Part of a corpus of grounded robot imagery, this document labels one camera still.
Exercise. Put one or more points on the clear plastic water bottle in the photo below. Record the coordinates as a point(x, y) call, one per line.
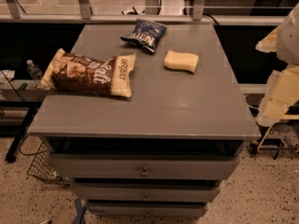
point(34, 70)

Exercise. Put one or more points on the black bench frame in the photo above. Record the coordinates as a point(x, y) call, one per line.
point(19, 102)

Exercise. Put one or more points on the yellow sponge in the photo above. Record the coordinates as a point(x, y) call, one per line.
point(181, 61)

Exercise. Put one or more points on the wire mesh basket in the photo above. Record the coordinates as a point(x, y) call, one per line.
point(41, 169)

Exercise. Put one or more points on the gray drawer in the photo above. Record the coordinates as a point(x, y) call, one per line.
point(147, 209)
point(145, 193)
point(144, 167)

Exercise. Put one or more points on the middle gray drawer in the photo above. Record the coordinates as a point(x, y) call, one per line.
point(145, 193)

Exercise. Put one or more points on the blue Kettle chip bag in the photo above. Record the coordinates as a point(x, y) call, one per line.
point(146, 34)

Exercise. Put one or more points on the top gray drawer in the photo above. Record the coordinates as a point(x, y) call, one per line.
point(144, 167)

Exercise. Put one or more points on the brown cream chip bag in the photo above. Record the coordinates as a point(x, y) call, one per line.
point(74, 72)

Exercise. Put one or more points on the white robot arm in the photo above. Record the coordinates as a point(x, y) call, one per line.
point(282, 87)

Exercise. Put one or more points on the bottom gray drawer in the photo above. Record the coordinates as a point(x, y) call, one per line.
point(147, 209)

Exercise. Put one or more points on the gray drawer cabinet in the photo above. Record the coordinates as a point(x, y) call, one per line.
point(171, 113)

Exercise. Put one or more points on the metal railing frame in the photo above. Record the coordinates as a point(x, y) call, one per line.
point(98, 11)

